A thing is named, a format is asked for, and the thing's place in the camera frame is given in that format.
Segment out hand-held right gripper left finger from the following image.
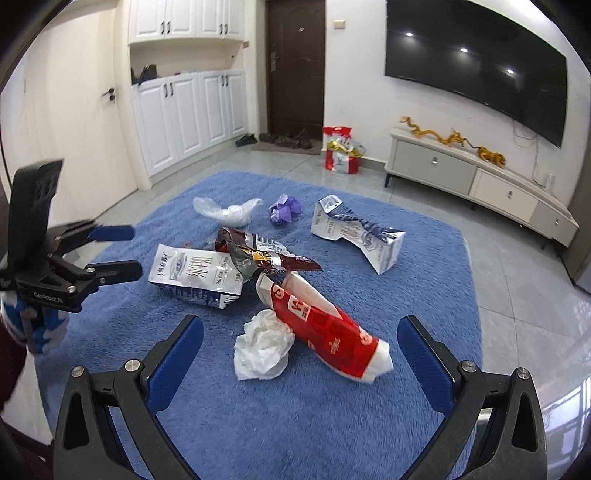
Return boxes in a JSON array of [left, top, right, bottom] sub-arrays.
[[53, 315, 205, 480]]

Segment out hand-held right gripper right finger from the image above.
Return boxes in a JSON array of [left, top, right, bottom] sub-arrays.
[[397, 315, 548, 480]]

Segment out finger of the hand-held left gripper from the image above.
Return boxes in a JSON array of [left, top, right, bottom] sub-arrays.
[[46, 220, 136, 256], [69, 260, 143, 301]]

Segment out white tissue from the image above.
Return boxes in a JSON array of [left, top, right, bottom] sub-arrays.
[[234, 309, 296, 381]]

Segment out red white carton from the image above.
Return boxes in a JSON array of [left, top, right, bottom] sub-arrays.
[[255, 272, 394, 385]]

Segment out clear white plastic bag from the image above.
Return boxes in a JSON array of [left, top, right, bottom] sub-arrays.
[[193, 196, 264, 228]]

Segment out brown snack wrapper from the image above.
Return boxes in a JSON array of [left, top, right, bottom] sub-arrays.
[[215, 226, 323, 283]]

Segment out purple wrapper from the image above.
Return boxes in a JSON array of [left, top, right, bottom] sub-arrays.
[[269, 194, 302, 228]]

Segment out twisted white blue milk carton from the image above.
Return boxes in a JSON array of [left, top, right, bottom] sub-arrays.
[[310, 195, 406, 276]]

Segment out person's left hand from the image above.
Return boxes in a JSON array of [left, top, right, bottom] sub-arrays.
[[0, 293, 66, 356]]

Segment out white interior door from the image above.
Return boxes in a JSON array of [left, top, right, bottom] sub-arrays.
[[0, 18, 123, 222]]

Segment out blue fluffy rug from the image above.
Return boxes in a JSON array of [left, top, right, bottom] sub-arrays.
[[34, 171, 484, 480]]

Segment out white base cabinet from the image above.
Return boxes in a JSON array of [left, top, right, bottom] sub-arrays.
[[130, 69, 249, 178]]

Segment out black handbag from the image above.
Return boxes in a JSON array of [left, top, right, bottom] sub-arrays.
[[131, 65, 160, 85]]

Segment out brown doormat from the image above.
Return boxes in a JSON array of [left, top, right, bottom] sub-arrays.
[[253, 141, 320, 155]]

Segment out grey white television cabinet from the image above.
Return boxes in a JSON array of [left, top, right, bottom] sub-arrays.
[[383, 128, 580, 241]]

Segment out golden tiger ornament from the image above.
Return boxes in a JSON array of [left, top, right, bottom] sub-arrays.
[[466, 142, 507, 166]]

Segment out red white gift bag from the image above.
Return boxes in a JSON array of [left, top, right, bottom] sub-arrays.
[[322, 126, 354, 151], [325, 142, 368, 175]]

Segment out golden dragon ornament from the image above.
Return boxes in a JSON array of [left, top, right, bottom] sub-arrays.
[[400, 116, 465, 147]]

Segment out dark brown entrance door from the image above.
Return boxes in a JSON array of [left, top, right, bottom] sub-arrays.
[[264, 0, 327, 141]]

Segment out white wall cabinet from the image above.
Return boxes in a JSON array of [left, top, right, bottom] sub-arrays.
[[127, 0, 245, 44]]

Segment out television cables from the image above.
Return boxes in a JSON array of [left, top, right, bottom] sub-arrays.
[[512, 117, 542, 182]]

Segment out black wall television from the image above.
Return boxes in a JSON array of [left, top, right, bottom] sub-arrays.
[[385, 0, 568, 148]]

